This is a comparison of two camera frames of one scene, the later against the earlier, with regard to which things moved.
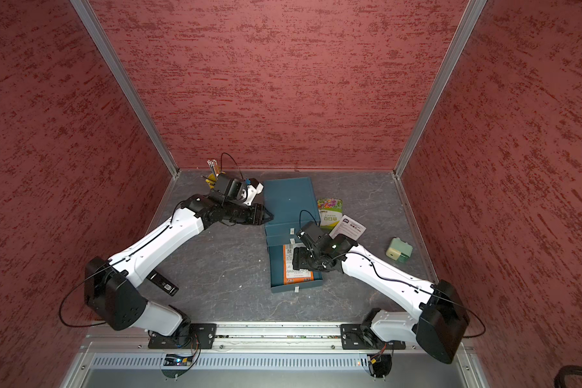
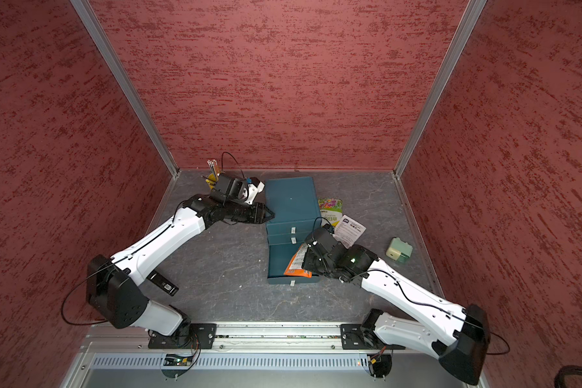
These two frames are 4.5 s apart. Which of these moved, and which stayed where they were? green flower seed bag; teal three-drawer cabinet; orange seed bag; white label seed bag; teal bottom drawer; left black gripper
Moved: orange seed bag; teal bottom drawer
Stayed: left black gripper; white label seed bag; green flower seed bag; teal three-drawer cabinet
